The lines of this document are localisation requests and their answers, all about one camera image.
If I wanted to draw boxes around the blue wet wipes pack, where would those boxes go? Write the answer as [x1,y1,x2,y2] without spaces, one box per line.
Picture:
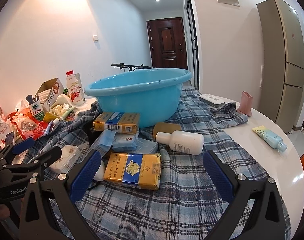
[89,129,116,157]

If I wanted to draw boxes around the gold blue cigarette carton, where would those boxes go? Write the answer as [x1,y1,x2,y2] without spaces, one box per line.
[103,153,161,191]

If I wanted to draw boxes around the white lotion bottle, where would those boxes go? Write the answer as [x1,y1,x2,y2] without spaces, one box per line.
[156,131,204,155]

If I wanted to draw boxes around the red snack bag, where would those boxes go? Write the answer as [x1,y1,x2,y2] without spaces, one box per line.
[7,108,48,140]

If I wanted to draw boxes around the white tissue pack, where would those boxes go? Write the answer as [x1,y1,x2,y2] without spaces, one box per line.
[49,143,89,174]

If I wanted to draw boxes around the crumpled white paper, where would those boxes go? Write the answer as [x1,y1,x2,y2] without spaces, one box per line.
[49,94,75,117]

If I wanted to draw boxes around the open cardboard snack box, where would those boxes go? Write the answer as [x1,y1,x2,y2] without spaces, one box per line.
[35,77,64,106]

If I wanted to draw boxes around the strawberry milk bottle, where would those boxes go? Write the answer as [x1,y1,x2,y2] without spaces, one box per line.
[66,70,84,106]

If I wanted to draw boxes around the blue plaid cloth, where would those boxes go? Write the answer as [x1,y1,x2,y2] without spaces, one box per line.
[22,87,291,240]

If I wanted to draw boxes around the pink plastic cup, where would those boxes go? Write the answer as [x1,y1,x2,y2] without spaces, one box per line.
[237,91,253,117]

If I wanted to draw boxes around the brown flat pack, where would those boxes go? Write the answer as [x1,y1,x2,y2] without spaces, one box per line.
[153,122,181,139]

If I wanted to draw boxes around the black electric bicycle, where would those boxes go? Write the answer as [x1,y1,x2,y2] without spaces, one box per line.
[111,63,151,72]

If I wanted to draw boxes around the white flat box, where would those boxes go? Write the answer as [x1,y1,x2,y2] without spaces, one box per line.
[199,94,225,108]

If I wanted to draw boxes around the blue plastic basin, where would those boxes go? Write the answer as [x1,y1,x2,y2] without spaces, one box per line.
[84,68,192,128]

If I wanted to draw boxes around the beige refrigerator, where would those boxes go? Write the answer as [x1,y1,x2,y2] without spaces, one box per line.
[257,0,304,133]

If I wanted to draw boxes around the dark red door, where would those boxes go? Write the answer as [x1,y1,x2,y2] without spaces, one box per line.
[147,17,187,69]

